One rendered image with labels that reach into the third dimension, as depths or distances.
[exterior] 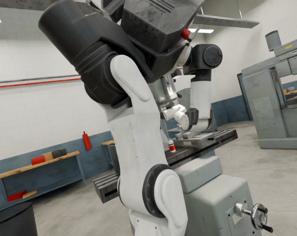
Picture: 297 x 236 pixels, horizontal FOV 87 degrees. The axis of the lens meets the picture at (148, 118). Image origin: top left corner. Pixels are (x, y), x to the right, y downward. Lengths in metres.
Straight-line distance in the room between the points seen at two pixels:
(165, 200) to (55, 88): 5.18
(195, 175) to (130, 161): 0.67
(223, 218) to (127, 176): 0.66
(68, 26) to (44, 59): 5.34
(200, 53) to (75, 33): 0.46
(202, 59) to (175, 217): 0.55
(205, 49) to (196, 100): 0.21
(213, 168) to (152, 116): 0.80
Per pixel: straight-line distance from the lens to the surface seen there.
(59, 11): 0.47
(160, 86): 1.17
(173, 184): 0.48
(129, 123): 0.44
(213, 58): 0.72
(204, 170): 1.13
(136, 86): 0.43
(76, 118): 5.27
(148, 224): 0.55
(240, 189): 1.12
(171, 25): 0.55
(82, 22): 0.47
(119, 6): 0.80
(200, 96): 0.73
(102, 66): 0.44
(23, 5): 3.81
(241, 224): 1.15
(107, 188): 0.97
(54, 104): 5.35
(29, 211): 2.44
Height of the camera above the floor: 1.22
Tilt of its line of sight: 1 degrees up
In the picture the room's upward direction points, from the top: 15 degrees counter-clockwise
